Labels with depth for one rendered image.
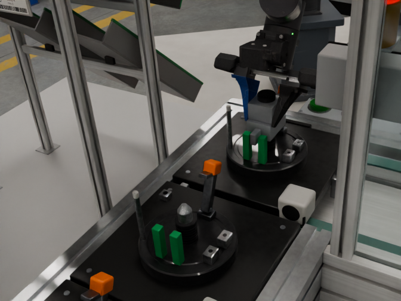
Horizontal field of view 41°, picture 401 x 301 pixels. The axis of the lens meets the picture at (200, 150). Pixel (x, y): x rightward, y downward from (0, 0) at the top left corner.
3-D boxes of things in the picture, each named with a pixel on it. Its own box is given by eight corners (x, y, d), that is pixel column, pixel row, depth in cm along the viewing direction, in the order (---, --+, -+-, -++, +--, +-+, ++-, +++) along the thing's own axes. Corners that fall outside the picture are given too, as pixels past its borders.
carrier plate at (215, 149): (238, 119, 109) (238, 110, 108) (355, 147, 98) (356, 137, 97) (172, 184, 93) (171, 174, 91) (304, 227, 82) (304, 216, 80)
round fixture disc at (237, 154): (249, 128, 102) (249, 119, 101) (319, 146, 96) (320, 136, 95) (212, 167, 93) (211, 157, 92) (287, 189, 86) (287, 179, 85)
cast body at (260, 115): (262, 118, 94) (262, 82, 90) (286, 123, 92) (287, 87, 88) (240, 142, 89) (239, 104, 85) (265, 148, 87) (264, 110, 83)
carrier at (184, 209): (167, 189, 92) (159, 126, 85) (300, 233, 80) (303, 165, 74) (70, 286, 75) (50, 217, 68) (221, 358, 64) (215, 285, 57)
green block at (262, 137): (261, 159, 90) (261, 134, 87) (267, 160, 90) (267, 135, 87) (258, 163, 89) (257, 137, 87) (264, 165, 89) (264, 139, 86)
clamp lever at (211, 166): (203, 207, 80) (210, 158, 78) (215, 211, 79) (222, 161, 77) (191, 213, 77) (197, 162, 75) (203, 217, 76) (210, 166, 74)
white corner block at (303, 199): (288, 202, 87) (289, 181, 85) (315, 209, 85) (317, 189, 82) (276, 219, 84) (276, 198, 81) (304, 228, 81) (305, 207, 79)
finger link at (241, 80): (244, 77, 93) (230, 73, 87) (264, 82, 91) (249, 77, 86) (236, 117, 93) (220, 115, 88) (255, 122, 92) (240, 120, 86)
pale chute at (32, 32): (96, 74, 123) (104, 56, 123) (135, 89, 116) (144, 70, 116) (-6, 17, 100) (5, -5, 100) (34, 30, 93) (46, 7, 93)
